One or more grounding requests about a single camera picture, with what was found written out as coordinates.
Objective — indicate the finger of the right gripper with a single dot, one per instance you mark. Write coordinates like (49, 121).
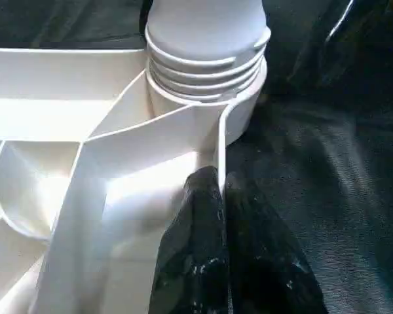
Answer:
(340, 39)

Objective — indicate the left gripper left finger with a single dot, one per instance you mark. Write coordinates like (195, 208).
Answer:
(193, 255)

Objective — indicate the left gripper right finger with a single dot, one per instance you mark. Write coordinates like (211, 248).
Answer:
(268, 268)

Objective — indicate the white plastic table leg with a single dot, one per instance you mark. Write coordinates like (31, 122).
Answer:
(206, 39)

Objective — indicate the white plastic table top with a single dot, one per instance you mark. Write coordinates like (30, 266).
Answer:
(85, 144)

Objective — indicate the black table mat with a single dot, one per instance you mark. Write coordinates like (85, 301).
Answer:
(340, 196)

